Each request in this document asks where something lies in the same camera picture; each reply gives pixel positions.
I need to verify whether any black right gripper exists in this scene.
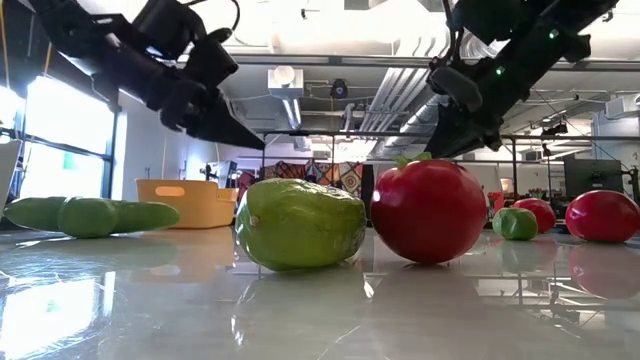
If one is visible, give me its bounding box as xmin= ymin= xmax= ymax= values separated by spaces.
xmin=423 ymin=87 xmax=506 ymax=159

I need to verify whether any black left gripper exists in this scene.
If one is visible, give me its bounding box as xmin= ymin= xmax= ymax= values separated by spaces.
xmin=144 ymin=67 xmax=266 ymax=151

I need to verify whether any red tomato with green leaf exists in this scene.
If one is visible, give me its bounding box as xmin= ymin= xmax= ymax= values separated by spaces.
xmin=370 ymin=152 xmax=488 ymax=265

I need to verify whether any green lime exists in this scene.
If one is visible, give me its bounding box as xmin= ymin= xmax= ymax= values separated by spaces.
xmin=491 ymin=206 xmax=540 ymax=242
xmin=56 ymin=196 xmax=120 ymax=240

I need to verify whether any white ceiling box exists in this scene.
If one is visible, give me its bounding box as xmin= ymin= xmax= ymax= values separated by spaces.
xmin=267 ymin=64 xmax=305 ymax=100

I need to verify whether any yellow plastic basket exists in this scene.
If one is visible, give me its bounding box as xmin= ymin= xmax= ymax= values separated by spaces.
xmin=135 ymin=178 xmax=241 ymax=230

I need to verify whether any black pipe rack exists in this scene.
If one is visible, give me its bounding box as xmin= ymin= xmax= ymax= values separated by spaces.
xmin=259 ymin=130 xmax=640 ymax=221

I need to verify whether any colourful patterned cloth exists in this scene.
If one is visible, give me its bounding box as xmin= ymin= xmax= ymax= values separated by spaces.
xmin=238 ymin=159 xmax=364 ymax=199

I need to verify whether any black round ceiling device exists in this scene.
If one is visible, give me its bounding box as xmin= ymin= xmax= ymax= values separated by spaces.
xmin=329 ymin=78 xmax=350 ymax=100

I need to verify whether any black monitor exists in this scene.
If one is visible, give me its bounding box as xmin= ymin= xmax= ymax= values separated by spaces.
xmin=563 ymin=158 xmax=625 ymax=194

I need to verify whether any white ceiling unit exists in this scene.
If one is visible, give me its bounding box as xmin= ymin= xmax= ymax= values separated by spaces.
xmin=604 ymin=93 xmax=640 ymax=120

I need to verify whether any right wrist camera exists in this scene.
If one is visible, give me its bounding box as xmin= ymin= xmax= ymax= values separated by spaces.
xmin=426 ymin=64 xmax=485 ymax=114

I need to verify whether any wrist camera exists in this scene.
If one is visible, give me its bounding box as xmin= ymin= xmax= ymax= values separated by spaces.
xmin=180 ymin=27 xmax=240 ymax=90
xmin=426 ymin=64 xmax=485 ymax=114

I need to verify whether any silver ceiling duct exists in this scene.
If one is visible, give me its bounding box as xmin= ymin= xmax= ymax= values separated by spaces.
xmin=359 ymin=67 xmax=451 ymax=156

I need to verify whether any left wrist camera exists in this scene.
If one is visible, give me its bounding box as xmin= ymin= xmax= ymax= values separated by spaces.
xmin=180 ymin=27 xmax=240 ymax=90

